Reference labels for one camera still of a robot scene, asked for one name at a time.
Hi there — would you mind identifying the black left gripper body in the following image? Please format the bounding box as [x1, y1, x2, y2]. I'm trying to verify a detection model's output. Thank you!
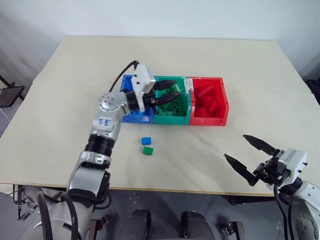
[142, 88, 161, 109]

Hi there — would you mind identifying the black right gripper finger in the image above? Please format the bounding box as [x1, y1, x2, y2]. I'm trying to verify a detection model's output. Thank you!
[242, 134, 281, 157]
[223, 153, 259, 187]

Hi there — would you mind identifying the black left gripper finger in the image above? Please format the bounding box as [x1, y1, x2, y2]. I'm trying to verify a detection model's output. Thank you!
[150, 92, 183, 106]
[154, 79, 177, 92]

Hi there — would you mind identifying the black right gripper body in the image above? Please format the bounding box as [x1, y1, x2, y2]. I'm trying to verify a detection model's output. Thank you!
[253, 149, 289, 187]

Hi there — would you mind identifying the green toy block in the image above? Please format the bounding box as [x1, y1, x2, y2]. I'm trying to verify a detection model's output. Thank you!
[159, 103, 175, 114]
[141, 146, 155, 157]
[174, 104, 187, 117]
[167, 83, 185, 95]

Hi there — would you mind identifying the blue plastic bin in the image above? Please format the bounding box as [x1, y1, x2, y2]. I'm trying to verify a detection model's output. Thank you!
[120, 74, 159, 124]

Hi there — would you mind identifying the green plastic bin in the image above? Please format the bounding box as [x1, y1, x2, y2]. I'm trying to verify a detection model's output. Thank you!
[151, 75, 194, 126]

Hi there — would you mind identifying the long blue toy block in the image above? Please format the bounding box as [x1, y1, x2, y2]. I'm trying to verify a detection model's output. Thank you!
[124, 111, 151, 121]

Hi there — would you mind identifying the long red toy block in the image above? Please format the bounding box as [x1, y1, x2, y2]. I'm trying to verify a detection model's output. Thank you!
[195, 85, 217, 100]

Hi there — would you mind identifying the red plastic bin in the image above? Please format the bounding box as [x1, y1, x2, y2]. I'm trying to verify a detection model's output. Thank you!
[188, 76, 231, 127]

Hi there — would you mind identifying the dark rounded shape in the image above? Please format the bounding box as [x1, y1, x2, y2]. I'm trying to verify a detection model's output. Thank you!
[124, 208, 153, 240]
[180, 210, 209, 240]

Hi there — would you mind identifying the black bag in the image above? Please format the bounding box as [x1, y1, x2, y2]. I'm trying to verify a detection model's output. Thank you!
[304, 78, 320, 106]

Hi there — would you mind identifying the black metal stand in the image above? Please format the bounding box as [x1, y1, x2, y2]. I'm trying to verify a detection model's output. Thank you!
[0, 74, 26, 109]

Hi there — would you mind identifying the grey robot torso cover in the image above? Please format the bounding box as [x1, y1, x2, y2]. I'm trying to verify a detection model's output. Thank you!
[14, 185, 97, 240]

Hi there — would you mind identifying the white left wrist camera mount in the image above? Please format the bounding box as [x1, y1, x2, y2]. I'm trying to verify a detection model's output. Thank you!
[131, 64, 157, 112]

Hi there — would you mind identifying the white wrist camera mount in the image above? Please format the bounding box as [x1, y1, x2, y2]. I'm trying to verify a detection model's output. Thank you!
[277, 147, 309, 186]
[131, 64, 157, 112]

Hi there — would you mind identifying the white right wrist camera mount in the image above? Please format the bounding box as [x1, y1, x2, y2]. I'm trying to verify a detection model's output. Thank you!
[277, 147, 309, 186]

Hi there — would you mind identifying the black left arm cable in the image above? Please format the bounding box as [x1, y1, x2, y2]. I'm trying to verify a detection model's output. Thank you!
[109, 59, 140, 92]

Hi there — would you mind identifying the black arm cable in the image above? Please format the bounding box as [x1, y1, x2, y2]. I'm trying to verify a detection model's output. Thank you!
[109, 59, 140, 92]
[272, 183, 294, 240]

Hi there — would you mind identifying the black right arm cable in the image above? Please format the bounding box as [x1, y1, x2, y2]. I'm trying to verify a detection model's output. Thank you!
[272, 183, 294, 240]

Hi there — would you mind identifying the metal bracket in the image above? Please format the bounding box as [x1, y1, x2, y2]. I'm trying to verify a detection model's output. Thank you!
[216, 220, 245, 238]

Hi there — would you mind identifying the thick black torso cable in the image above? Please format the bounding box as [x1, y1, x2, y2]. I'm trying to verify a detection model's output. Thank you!
[36, 190, 82, 240]

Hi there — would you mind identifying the black strap with buckle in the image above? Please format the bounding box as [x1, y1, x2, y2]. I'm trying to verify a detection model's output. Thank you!
[11, 184, 39, 222]

